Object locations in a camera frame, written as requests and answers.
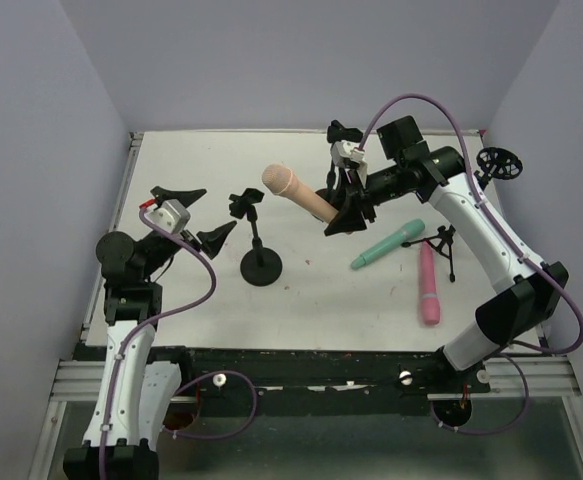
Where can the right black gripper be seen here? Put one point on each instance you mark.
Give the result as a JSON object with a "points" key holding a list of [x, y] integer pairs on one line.
{"points": [[356, 195]]}

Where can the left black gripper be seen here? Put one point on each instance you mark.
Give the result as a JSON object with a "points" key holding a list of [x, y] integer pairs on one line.
{"points": [[187, 233]]}

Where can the beige toy microphone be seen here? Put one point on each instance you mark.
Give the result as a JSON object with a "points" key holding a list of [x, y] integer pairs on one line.
{"points": [[281, 181]]}

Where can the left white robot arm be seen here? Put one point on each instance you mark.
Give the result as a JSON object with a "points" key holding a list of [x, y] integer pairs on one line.
{"points": [[120, 441]]}

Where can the black tripod microphone stand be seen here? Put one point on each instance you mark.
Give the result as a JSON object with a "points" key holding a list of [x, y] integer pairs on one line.
{"points": [[493, 163]]}

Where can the teal toy microphone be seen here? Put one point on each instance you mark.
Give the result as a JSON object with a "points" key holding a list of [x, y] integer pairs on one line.
{"points": [[405, 233]]}

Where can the pink toy microphone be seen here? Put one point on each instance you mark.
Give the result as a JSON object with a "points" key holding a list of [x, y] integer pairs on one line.
{"points": [[430, 310]]}

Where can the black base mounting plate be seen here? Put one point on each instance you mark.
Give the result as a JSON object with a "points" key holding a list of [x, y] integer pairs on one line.
{"points": [[285, 383]]}

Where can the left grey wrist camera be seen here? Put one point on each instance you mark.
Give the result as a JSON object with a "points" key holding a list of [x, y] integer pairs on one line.
{"points": [[170, 216]]}

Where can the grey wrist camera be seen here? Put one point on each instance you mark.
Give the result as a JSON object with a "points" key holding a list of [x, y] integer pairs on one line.
{"points": [[170, 216], [347, 155]]}

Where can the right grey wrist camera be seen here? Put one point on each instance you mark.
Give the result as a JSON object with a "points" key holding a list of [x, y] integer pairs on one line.
{"points": [[347, 155]]}

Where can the aluminium frame rail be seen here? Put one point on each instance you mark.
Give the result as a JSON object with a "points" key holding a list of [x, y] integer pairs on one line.
{"points": [[42, 463]]}

